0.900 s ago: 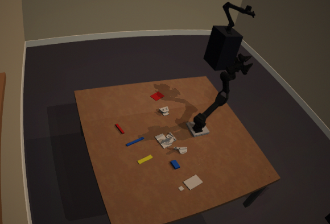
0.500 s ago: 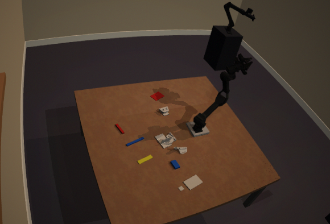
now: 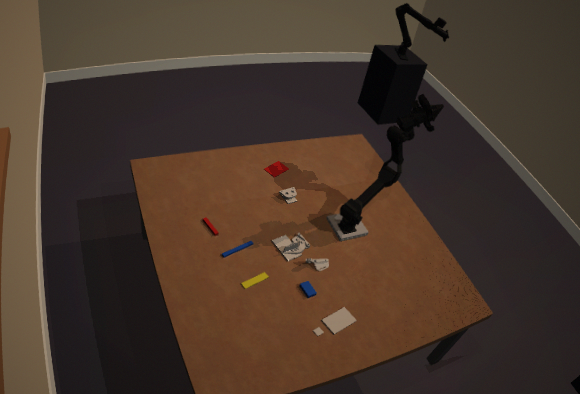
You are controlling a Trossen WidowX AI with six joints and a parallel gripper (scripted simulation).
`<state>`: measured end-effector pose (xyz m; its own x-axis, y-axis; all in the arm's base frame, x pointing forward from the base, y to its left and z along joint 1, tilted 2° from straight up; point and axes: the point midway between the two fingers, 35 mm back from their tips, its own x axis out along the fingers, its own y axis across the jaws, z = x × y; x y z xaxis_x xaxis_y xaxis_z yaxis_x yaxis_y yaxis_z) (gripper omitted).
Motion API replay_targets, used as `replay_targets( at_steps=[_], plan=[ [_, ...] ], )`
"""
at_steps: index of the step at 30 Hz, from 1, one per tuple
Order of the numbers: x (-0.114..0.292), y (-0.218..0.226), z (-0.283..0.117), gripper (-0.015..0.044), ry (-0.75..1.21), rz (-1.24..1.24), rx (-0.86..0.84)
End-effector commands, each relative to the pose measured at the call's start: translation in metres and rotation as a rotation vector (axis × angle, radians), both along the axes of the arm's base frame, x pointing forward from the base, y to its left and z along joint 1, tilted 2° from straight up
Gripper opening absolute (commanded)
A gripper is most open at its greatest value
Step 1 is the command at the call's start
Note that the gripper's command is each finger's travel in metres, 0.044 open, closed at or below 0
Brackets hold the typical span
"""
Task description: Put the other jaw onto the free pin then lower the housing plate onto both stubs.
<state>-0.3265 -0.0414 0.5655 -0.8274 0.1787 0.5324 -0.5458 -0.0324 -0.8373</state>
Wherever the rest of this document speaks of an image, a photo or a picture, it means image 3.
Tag blue bar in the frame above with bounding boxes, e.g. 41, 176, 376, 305
222, 241, 254, 258

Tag yellow flat bar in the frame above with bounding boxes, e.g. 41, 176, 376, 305
241, 272, 269, 290

